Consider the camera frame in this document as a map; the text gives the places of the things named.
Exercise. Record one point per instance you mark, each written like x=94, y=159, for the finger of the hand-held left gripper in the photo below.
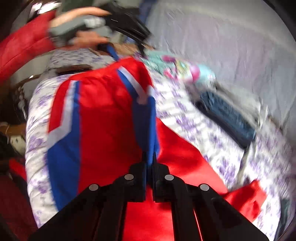
x=112, y=52
x=141, y=47

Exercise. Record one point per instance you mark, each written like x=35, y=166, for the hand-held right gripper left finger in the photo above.
x=108, y=208

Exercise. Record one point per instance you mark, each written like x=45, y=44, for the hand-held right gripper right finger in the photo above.
x=196, y=208

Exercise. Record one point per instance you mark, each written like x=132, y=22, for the red tracksuit jacket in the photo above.
x=104, y=115

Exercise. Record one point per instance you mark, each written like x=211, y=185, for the person's left forearm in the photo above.
x=23, y=46

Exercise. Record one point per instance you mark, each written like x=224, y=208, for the dark navy folded pants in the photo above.
x=242, y=143

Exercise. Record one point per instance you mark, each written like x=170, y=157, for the person's left hand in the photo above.
x=69, y=17

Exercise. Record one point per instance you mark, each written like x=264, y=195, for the dark flat object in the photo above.
x=71, y=69

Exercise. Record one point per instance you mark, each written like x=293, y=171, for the floral folded blanket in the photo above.
x=185, y=67

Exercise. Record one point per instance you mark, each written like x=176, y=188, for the white lace cover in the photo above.
x=231, y=46

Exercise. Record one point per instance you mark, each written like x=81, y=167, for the blue folded jeans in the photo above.
x=229, y=115

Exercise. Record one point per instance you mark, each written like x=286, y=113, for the purple floral bed sheet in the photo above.
x=37, y=139

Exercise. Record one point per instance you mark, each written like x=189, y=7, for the grey folded sweatpants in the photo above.
x=242, y=102

